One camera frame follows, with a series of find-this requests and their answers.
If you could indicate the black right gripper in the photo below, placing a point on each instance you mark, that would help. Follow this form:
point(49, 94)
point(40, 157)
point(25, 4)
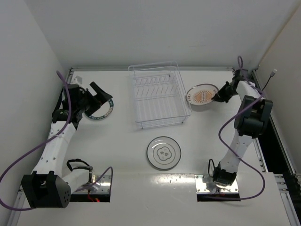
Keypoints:
point(225, 92)

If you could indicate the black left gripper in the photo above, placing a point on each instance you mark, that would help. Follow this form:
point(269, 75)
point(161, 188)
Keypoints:
point(93, 103)

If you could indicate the dark green rimmed plate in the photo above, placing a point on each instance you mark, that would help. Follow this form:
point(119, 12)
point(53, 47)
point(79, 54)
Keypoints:
point(102, 113)

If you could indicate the orange sunburst pattern plate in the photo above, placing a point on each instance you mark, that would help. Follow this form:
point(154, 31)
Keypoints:
point(200, 96)

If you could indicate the grey rimmed white plate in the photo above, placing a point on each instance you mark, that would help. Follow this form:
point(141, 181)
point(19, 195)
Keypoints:
point(163, 153)

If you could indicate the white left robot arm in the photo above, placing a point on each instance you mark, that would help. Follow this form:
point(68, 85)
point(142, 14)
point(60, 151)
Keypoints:
point(45, 187)

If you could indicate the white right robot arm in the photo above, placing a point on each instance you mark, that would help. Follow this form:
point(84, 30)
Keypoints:
point(250, 122)

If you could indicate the clear wire dish rack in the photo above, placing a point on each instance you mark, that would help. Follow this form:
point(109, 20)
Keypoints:
point(159, 95)

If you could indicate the black cable white plug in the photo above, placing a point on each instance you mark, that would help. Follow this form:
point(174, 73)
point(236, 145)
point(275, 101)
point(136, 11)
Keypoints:
point(272, 74)

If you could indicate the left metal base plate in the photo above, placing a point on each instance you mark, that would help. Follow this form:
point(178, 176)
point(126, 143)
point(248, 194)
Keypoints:
point(101, 187)

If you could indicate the metal base plate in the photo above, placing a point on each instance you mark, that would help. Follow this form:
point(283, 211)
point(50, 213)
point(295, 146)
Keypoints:
point(101, 187)
point(205, 185)

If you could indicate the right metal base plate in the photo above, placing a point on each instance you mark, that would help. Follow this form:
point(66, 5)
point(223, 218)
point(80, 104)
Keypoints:
point(205, 185)

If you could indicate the aluminium frame rail right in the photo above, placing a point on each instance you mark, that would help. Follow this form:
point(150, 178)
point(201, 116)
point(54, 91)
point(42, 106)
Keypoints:
point(276, 159)

